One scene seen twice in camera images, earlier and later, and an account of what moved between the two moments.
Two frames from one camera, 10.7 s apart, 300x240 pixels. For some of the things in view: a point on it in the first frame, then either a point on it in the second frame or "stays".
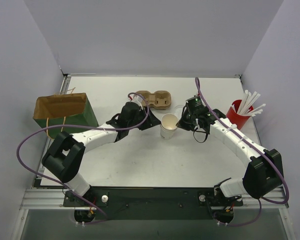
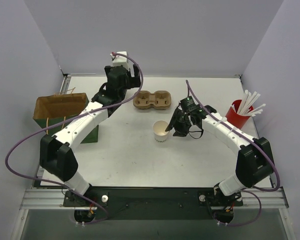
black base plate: x=152 y=203 stays
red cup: x=238 y=120 stays
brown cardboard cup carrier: x=161 y=100 stays
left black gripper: x=145 y=117 -> x=134 y=75
